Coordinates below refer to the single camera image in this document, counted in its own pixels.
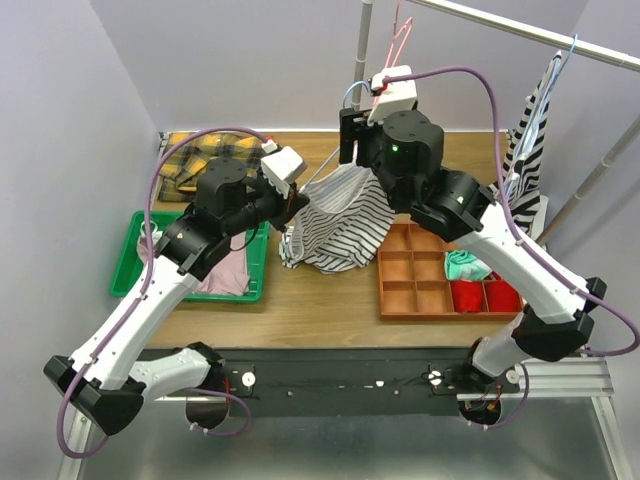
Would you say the blue hanger holding top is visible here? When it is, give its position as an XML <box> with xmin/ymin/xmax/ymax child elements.
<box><xmin>499</xmin><ymin>33</ymin><xmax>580</xmax><ymax>207</ymax></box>

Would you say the yellow plaid shirt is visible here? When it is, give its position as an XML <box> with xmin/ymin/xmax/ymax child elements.
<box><xmin>157</xmin><ymin>132</ymin><xmax>264</xmax><ymax>202</ymax></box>

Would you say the red cloth right compartment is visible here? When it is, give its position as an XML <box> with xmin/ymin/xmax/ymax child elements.
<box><xmin>484</xmin><ymin>280</ymin><xmax>522</xmax><ymax>313</ymax></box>

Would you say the red cloth compartment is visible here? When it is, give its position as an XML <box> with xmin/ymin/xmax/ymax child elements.
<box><xmin>450</xmin><ymin>280</ymin><xmax>485</xmax><ymax>314</ymax></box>
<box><xmin>484</xmin><ymin>280</ymin><xmax>522</xmax><ymax>313</ymax></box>

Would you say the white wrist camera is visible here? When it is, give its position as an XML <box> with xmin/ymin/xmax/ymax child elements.
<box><xmin>260</xmin><ymin>138</ymin><xmax>307</xmax><ymax>199</ymax></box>
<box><xmin>367</xmin><ymin>65</ymin><xmax>417</xmax><ymax>126</ymax></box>

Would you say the purple cable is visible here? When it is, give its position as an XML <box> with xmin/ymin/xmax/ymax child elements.
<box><xmin>54</xmin><ymin>125</ymin><xmax>274</xmax><ymax>459</ymax></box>
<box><xmin>412</xmin><ymin>64</ymin><xmax>640</xmax><ymax>436</ymax></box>

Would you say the red cloth left compartment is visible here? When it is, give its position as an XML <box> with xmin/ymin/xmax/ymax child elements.
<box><xmin>450</xmin><ymin>280</ymin><xmax>485</xmax><ymax>314</ymax></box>

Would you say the blue wire hanger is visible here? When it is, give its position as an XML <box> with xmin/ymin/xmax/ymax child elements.
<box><xmin>300</xmin><ymin>80</ymin><xmax>371</xmax><ymax>192</ymax></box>

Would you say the white black striped tank top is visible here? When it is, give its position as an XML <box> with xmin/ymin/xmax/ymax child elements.
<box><xmin>279</xmin><ymin>163</ymin><xmax>395</xmax><ymax>274</ymax></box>

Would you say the brown wooden compartment box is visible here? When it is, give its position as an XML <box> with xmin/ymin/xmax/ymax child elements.
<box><xmin>377</xmin><ymin>222</ymin><xmax>524</xmax><ymax>324</ymax></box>

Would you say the green plastic tray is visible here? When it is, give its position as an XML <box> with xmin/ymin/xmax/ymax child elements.
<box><xmin>110</xmin><ymin>210</ymin><xmax>270</xmax><ymax>303</ymax></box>

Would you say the mauve pink garment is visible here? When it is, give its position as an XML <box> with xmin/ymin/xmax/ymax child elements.
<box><xmin>134</xmin><ymin>232</ymin><xmax>250</xmax><ymax>296</ymax></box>

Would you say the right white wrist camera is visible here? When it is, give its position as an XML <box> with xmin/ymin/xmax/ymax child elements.
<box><xmin>367</xmin><ymin>65</ymin><xmax>417</xmax><ymax>126</ymax></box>

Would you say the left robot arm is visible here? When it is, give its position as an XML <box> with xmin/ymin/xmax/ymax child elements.
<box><xmin>44</xmin><ymin>152</ymin><xmax>308</xmax><ymax>436</ymax></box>

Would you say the pink wire hanger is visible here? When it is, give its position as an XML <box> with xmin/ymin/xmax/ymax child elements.
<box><xmin>383</xmin><ymin>0</ymin><xmax>414</xmax><ymax>69</ymax></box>

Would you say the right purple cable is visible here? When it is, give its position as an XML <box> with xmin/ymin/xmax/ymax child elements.
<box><xmin>412</xmin><ymin>64</ymin><xmax>640</xmax><ymax>436</ymax></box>

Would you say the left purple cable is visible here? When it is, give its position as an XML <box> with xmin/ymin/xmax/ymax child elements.
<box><xmin>54</xmin><ymin>125</ymin><xmax>274</xmax><ymax>459</ymax></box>

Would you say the mint green sock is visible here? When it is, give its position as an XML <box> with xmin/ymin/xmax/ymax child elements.
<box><xmin>444</xmin><ymin>250</ymin><xmax>492</xmax><ymax>281</ymax></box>

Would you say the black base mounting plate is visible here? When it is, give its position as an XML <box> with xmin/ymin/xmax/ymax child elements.
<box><xmin>164</xmin><ymin>347</ymin><xmax>531</xmax><ymax>419</ymax></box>

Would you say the wide striped hung tank top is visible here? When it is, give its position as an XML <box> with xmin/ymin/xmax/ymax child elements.
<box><xmin>494</xmin><ymin>49</ymin><xmax>564</xmax><ymax>234</ymax></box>

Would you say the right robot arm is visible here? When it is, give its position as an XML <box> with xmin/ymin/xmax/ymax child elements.
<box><xmin>339</xmin><ymin>108</ymin><xmax>606</xmax><ymax>392</ymax></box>

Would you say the metal clothes rack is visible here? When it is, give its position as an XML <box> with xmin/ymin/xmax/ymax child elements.
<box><xmin>354</xmin><ymin>1</ymin><xmax>639</xmax><ymax>245</ymax></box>

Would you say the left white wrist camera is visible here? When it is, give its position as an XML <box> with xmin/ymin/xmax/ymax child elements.
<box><xmin>260</xmin><ymin>138</ymin><xmax>307</xmax><ymax>199</ymax></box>

